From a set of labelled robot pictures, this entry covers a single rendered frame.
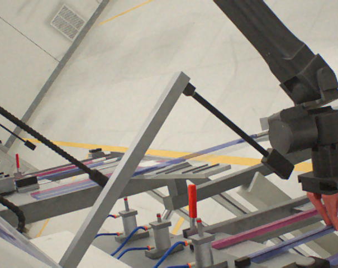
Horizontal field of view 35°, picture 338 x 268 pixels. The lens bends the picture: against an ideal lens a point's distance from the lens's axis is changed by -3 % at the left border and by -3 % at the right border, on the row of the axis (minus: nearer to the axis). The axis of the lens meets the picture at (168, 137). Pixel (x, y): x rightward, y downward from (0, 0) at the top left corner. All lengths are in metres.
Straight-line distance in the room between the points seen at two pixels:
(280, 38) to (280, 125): 0.14
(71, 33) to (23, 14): 0.83
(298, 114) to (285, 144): 0.06
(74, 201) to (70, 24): 7.20
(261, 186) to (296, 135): 0.53
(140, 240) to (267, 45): 0.37
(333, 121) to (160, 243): 0.35
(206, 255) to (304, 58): 0.39
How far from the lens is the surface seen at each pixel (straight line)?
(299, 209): 1.13
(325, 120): 0.90
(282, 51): 0.89
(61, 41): 8.74
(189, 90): 0.63
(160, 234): 0.75
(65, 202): 1.72
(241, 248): 0.93
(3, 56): 8.48
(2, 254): 0.29
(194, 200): 0.97
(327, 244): 1.55
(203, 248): 0.66
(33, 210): 1.70
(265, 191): 1.38
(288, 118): 0.87
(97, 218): 0.59
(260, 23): 0.89
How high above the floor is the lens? 1.57
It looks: 24 degrees down
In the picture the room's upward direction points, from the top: 53 degrees counter-clockwise
